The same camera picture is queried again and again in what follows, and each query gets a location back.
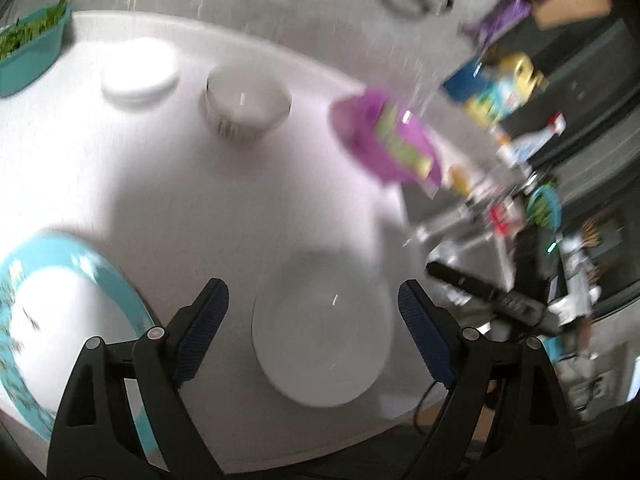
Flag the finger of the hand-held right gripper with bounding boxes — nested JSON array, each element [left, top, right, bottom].
[[426, 260, 501, 308]]

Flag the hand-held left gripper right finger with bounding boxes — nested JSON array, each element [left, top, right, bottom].
[[397, 280, 581, 480]]

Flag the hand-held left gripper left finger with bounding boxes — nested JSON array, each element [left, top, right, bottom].
[[47, 277, 231, 480]]

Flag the large white bowl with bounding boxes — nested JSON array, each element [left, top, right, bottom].
[[251, 251, 393, 407]]

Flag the large teal floral plate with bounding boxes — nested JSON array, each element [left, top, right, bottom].
[[0, 232, 156, 456]]

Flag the dark-rimmed patterned bowl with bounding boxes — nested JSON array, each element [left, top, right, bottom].
[[201, 65, 293, 145]]

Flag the small white bowl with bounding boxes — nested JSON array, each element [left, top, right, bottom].
[[101, 39, 181, 107]]

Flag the red and white bowl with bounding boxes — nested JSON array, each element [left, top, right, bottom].
[[490, 205, 516, 236]]

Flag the teal colander with greens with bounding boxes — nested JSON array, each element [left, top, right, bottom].
[[527, 185, 562, 231]]

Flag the pale green vegetable stem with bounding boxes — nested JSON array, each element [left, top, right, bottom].
[[377, 105, 436, 181]]

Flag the white spray bottle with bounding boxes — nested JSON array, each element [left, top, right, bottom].
[[500, 114, 567, 163]]

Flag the purple plastic basin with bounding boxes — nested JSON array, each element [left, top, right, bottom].
[[328, 89, 443, 188]]

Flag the blue cup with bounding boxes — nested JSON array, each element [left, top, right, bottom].
[[444, 55, 488, 106]]

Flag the yellow detergent bottle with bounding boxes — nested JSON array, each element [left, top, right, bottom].
[[465, 52, 548, 128]]

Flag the purple kitchen tool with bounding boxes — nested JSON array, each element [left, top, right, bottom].
[[462, 0, 533, 43]]

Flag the teal plastic basin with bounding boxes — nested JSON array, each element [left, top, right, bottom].
[[0, 7, 71, 98]]

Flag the leafy green vegetables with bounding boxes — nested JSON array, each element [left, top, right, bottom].
[[0, 0, 68, 58]]

